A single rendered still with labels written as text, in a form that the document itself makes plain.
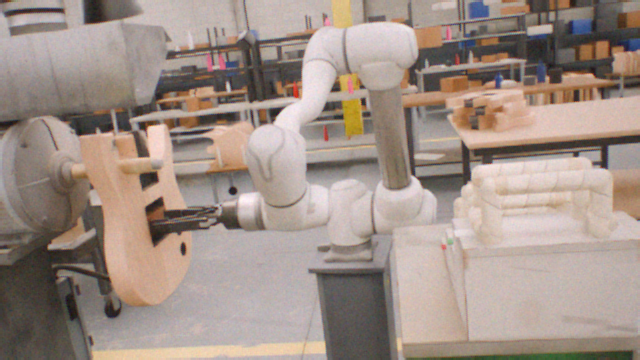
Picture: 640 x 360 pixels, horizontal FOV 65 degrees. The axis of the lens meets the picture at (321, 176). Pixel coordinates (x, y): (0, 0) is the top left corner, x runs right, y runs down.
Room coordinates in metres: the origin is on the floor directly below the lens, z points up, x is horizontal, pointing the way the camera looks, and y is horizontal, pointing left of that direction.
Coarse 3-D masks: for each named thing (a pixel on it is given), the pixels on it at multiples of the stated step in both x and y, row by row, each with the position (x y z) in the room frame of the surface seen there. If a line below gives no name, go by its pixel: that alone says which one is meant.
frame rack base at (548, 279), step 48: (480, 240) 0.78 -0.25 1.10; (528, 240) 0.76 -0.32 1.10; (576, 240) 0.73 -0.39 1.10; (624, 240) 0.72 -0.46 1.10; (480, 288) 0.75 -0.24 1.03; (528, 288) 0.74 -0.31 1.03; (576, 288) 0.73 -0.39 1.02; (624, 288) 0.72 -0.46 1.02; (480, 336) 0.75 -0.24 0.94; (528, 336) 0.74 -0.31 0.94; (576, 336) 0.73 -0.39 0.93; (624, 336) 0.72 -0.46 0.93
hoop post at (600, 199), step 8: (608, 184) 0.73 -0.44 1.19; (592, 192) 0.74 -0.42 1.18; (600, 192) 0.73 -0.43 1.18; (608, 192) 0.73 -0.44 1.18; (592, 200) 0.74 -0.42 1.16; (600, 200) 0.73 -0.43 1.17; (608, 200) 0.73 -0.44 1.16; (592, 208) 0.74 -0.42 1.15; (600, 208) 0.73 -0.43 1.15; (608, 208) 0.73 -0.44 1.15; (592, 216) 0.74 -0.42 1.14; (600, 216) 0.73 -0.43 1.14; (608, 216) 0.73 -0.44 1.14; (592, 224) 0.74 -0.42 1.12; (600, 224) 0.73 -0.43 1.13; (592, 232) 0.74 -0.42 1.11; (600, 232) 0.73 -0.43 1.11; (608, 232) 0.73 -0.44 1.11
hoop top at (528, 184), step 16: (512, 176) 0.76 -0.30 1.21; (528, 176) 0.76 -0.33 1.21; (544, 176) 0.75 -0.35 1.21; (560, 176) 0.75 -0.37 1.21; (576, 176) 0.74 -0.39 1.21; (592, 176) 0.74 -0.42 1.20; (608, 176) 0.73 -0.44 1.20; (496, 192) 0.76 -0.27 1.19; (512, 192) 0.75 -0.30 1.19; (528, 192) 0.75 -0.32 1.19; (544, 192) 0.75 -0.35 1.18
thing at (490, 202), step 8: (488, 192) 0.76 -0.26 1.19; (488, 200) 0.76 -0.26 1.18; (496, 200) 0.76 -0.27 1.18; (488, 208) 0.76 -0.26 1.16; (496, 208) 0.76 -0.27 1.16; (488, 216) 0.76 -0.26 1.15; (496, 216) 0.76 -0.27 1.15; (488, 224) 0.76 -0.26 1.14; (496, 224) 0.76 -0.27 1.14; (496, 232) 0.76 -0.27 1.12; (488, 240) 0.76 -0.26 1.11; (496, 240) 0.76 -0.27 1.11
